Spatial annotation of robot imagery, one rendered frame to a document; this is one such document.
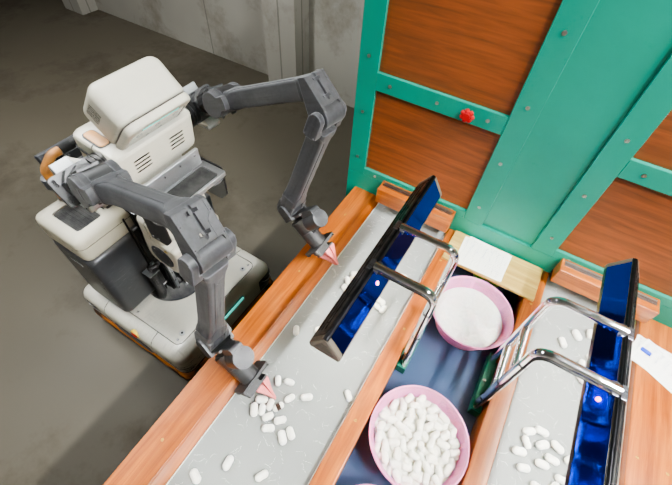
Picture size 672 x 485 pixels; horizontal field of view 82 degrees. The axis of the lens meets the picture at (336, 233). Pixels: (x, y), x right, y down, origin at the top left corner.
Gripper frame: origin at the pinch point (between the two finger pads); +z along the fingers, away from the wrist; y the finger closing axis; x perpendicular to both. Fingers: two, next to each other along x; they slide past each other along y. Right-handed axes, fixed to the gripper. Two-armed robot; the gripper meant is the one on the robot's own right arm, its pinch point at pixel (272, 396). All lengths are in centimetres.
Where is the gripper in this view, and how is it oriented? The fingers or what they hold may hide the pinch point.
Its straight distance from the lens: 118.4
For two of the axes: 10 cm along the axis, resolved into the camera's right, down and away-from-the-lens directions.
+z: 6.4, 7.2, 2.6
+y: 5.0, -6.5, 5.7
